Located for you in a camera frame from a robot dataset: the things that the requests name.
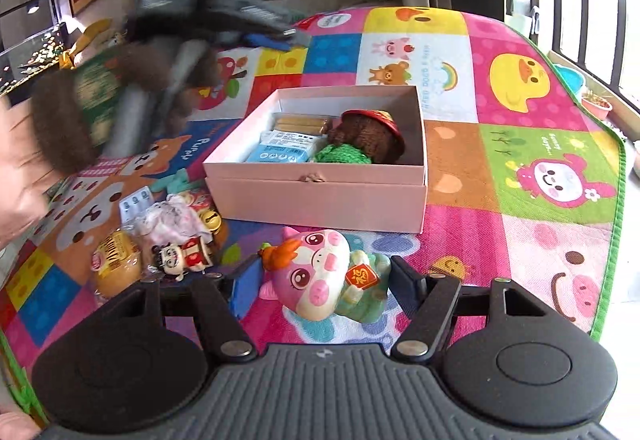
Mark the yellow plush toy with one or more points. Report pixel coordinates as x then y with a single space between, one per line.
87 40

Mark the pink pig figurine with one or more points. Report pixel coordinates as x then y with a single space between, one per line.
320 280

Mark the teal bowl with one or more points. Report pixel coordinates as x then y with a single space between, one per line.
570 79

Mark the pack of tan biscuits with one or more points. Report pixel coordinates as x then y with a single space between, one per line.
302 123

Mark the person's left forearm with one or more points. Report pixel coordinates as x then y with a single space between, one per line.
20 180

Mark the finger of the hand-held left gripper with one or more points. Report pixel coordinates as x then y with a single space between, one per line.
245 10
280 40

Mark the bread bun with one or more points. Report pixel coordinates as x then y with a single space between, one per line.
117 265

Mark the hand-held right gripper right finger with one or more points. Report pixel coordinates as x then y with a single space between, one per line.
406 282

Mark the colourful cartoon play mat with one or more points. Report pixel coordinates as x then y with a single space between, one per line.
500 230

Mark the black window frame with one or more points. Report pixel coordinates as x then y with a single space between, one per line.
620 10

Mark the clear blister pack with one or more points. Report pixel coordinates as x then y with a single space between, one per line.
136 204

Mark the brown knitted doll red hat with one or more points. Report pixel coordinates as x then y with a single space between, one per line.
370 135

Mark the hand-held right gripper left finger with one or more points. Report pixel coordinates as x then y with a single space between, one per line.
244 294

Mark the brown plush bear green sweater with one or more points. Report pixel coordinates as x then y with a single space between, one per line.
65 120

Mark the gold bell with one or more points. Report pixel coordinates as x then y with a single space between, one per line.
211 221

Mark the small red white doll figurine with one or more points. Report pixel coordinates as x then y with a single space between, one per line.
182 257

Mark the pink flower pot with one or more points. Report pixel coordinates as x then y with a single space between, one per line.
596 106

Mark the blue white packet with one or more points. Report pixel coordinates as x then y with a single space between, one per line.
280 147

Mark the pink cardboard box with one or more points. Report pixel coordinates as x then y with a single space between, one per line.
320 200

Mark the glass display case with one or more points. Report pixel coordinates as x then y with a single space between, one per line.
30 45

